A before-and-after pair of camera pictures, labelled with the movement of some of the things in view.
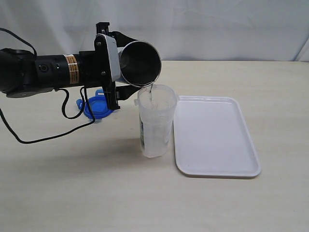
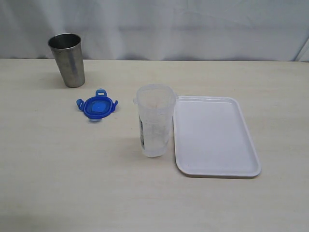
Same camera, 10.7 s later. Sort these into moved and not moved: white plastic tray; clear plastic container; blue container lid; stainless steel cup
Moved: stainless steel cup
Not moved: blue container lid; white plastic tray; clear plastic container
